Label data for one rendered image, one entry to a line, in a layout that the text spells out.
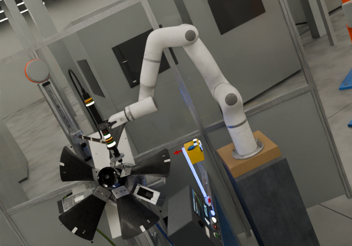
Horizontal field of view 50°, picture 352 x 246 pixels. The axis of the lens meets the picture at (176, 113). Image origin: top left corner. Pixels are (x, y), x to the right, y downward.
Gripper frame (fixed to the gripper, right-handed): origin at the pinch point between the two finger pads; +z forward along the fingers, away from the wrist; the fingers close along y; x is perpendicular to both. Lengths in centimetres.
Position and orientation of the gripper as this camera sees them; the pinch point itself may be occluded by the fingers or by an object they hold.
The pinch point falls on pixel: (101, 125)
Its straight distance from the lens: 207.7
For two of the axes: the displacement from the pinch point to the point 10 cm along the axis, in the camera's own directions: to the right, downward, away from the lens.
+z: -9.2, 3.8, 1.1
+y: 0.0, -2.9, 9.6
